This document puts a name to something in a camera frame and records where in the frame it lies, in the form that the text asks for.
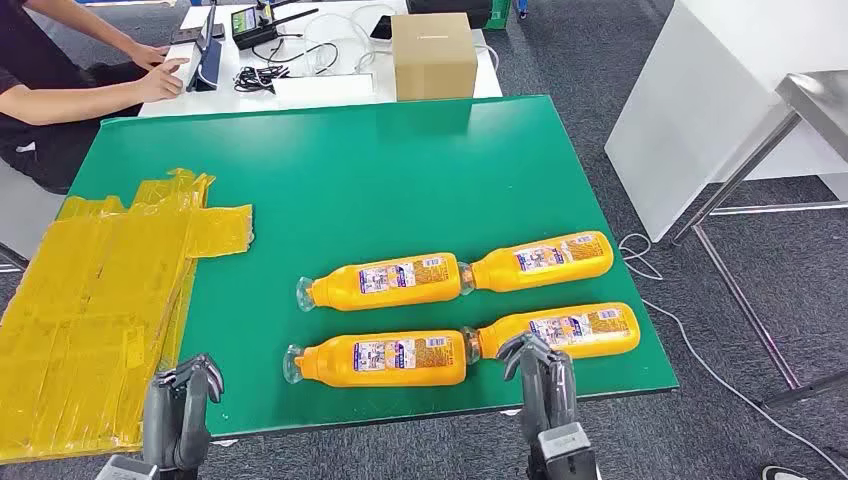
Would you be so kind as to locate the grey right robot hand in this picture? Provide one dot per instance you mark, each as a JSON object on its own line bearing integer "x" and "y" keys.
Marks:
{"x": 546, "y": 391}

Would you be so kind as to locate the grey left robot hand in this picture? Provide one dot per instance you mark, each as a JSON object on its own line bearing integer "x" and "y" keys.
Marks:
{"x": 175, "y": 417}

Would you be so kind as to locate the orange detergent bottle clear cap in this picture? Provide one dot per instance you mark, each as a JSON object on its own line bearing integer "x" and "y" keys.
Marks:
{"x": 596, "y": 351}
{"x": 391, "y": 378}
{"x": 543, "y": 279}
{"x": 391, "y": 295}

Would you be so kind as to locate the person's right forearm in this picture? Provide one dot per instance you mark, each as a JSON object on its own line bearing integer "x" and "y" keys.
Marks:
{"x": 66, "y": 102}

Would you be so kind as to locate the person's left forearm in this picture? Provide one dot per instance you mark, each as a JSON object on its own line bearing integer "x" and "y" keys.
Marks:
{"x": 79, "y": 23}

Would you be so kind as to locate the yellow taped flattened cardboard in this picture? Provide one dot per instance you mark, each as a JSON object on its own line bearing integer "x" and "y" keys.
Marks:
{"x": 86, "y": 298}

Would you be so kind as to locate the person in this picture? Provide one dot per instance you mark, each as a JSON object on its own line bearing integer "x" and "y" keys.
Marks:
{"x": 40, "y": 139}

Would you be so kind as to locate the white cabinet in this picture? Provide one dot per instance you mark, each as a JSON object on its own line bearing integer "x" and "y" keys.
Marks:
{"x": 696, "y": 99}

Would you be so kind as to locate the person's right hand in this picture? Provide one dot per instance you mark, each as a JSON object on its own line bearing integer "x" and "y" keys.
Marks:
{"x": 162, "y": 83}

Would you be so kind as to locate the person's hand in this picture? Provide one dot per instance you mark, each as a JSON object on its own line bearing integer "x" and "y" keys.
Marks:
{"x": 149, "y": 54}
{"x": 162, "y": 83}

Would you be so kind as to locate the tablet in dark case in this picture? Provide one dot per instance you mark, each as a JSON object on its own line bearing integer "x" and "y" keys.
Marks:
{"x": 210, "y": 66}

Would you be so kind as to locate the brown cardboard box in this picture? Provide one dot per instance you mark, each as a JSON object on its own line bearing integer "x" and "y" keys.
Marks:
{"x": 434, "y": 56}

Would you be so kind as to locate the white flat box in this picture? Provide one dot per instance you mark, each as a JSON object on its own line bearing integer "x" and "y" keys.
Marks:
{"x": 324, "y": 91}

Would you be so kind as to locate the person's left hand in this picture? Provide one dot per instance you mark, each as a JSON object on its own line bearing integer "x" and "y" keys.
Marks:
{"x": 149, "y": 54}

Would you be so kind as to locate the green plastic crate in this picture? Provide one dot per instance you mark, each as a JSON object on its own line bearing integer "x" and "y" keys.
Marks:
{"x": 498, "y": 13}

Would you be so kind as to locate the dark handheld phone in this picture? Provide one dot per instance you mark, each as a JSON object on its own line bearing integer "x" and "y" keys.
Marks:
{"x": 215, "y": 31}

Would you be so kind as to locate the black remote controller with antennas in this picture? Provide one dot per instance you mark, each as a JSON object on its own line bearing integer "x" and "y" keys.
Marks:
{"x": 255, "y": 30}

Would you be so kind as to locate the black carrying case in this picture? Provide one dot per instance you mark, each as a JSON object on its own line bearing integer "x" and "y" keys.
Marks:
{"x": 450, "y": 6}

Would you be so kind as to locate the black phone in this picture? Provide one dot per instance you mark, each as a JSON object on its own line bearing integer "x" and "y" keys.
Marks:
{"x": 382, "y": 28}

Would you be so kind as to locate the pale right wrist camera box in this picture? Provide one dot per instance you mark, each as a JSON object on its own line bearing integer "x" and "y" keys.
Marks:
{"x": 566, "y": 454}

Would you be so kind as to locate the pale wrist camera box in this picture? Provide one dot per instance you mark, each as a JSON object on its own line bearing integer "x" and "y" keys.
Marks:
{"x": 566, "y": 454}
{"x": 126, "y": 469}

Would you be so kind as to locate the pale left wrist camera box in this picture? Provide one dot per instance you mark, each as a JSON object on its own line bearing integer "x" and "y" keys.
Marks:
{"x": 126, "y": 469}

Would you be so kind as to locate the steel frame table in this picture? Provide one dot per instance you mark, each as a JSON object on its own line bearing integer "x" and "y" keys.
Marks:
{"x": 818, "y": 99}

